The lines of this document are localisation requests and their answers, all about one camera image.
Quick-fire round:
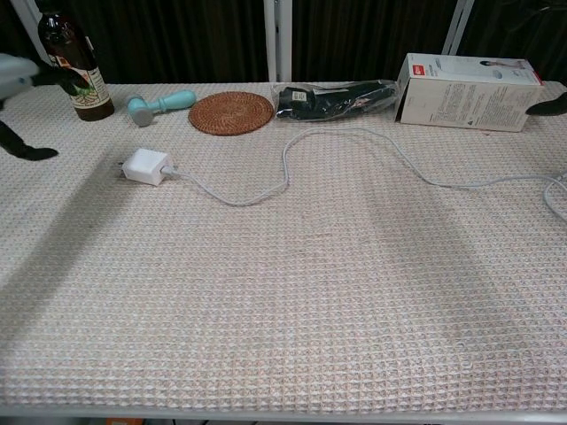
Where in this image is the white USB wall charger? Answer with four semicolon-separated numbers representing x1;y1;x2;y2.
117;148;172;187

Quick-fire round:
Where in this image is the white USB cable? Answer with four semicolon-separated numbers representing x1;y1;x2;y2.
159;127;567;218

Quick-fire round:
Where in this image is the round woven rattan coaster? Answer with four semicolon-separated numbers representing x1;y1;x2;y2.
188;91;275;135

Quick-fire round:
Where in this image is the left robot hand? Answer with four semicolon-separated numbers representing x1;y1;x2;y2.
0;52;90;162

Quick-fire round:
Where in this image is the black pleated curtain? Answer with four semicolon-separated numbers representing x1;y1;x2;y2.
0;0;567;87

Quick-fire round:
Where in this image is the brown glass bottle with label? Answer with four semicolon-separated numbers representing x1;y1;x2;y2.
37;0;116;122

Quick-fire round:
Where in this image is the teal handheld massager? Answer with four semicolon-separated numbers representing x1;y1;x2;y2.
127;89;198;128

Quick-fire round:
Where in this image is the beige waffle weave tablecloth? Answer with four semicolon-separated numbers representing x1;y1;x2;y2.
0;81;567;413

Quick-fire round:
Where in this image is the white metal frame post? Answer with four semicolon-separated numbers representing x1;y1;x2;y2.
9;0;61;85
263;0;293;83
441;0;475;57

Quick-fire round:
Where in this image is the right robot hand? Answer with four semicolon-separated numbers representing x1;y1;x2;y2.
525;90;567;119

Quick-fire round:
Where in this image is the black item in plastic bag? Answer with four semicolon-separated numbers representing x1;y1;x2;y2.
270;79;403;121

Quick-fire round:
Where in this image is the white cardboard product box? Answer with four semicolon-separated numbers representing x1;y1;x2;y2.
394;52;545;133

